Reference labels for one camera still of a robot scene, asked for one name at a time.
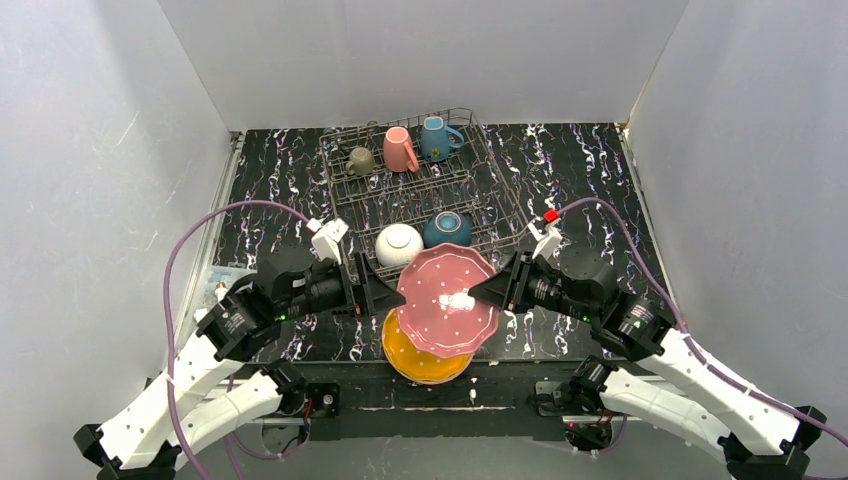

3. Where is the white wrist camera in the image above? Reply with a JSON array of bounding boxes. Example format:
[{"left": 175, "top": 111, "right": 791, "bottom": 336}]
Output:
[
  {"left": 527, "top": 209, "right": 563, "bottom": 260},
  {"left": 306, "top": 218, "right": 349, "bottom": 264}
]

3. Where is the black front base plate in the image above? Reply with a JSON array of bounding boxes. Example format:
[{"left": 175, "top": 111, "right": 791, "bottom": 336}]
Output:
[{"left": 218, "top": 360, "right": 637, "bottom": 443}]

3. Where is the beige ceramic mug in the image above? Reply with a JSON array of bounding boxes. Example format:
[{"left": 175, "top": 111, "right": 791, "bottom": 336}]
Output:
[{"left": 344, "top": 147, "right": 376, "bottom": 176}]

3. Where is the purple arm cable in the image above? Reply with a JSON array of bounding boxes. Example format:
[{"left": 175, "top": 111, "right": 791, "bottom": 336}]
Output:
[
  {"left": 163, "top": 200, "right": 313, "bottom": 480},
  {"left": 556, "top": 197, "right": 848, "bottom": 480}
]

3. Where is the yellow plate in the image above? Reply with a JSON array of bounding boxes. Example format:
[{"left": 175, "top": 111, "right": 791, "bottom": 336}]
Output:
[{"left": 381, "top": 309, "right": 473, "bottom": 385}]

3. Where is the blue ceramic mug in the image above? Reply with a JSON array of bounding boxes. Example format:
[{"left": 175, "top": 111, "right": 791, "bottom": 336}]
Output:
[{"left": 419, "top": 116, "right": 465, "bottom": 163}]

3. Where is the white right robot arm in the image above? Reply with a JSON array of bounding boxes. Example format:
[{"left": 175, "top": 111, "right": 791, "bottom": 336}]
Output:
[{"left": 469, "top": 252, "right": 827, "bottom": 479}]

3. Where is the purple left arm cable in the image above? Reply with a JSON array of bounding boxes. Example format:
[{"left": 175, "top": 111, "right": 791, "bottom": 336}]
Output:
[{"left": 163, "top": 200, "right": 313, "bottom": 480}]

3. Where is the brown beige bowl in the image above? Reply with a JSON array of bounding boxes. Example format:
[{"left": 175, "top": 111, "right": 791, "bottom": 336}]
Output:
[{"left": 422, "top": 210, "right": 472, "bottom": 248}]

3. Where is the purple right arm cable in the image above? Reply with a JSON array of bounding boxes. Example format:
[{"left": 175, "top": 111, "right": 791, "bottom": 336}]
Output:
[{"left": 556, "top": 197, "right": 848, "bottom": 480}]

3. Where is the metal wire dish rack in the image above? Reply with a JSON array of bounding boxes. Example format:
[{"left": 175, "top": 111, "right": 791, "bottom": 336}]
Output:
[{"left": 320, "top": 107, "right": 529, "bottom": 281}]

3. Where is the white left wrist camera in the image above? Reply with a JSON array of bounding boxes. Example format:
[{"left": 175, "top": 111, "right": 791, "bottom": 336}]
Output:
[{"left": 306, "top": 218, "right": 349, "bottom": 264}]

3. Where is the pink ceramic mug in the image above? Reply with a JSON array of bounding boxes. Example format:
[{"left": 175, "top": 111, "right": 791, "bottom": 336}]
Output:
[{"left": 383, "top": 126, "right": 420, "bottom": 173}]

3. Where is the pink polka dot plate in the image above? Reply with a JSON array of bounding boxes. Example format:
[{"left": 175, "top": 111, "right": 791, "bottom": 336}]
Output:
[{"left": 397, "top": 243, "right": 499, "bottom": 358}]

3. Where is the clear plastic storage box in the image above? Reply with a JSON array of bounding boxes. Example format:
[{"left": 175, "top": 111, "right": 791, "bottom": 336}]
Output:
[{"left": 188, "top": 265, "right": 254, "bottom": 324}]

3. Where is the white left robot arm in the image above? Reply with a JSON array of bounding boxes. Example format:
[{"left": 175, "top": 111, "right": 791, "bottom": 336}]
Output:
[{"left": 73, "top": 247, "right": 406, "bottom": 479}]

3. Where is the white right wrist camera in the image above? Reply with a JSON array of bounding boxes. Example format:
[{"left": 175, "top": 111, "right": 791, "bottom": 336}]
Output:
[{"left": 527, "top": 209, "right": 563, "bottom": 260}]

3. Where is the white ceramic bowl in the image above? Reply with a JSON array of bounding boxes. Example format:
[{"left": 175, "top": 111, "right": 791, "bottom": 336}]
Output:
[{"left": 375, "top": 223, "right": 424, "bottom": 267}]

